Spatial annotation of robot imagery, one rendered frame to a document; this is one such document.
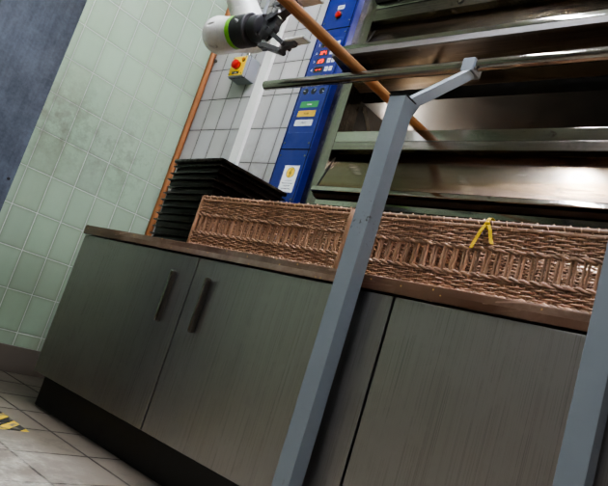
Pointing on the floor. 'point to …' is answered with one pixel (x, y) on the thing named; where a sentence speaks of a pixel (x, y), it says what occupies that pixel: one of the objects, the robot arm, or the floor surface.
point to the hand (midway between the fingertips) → (309, 19)
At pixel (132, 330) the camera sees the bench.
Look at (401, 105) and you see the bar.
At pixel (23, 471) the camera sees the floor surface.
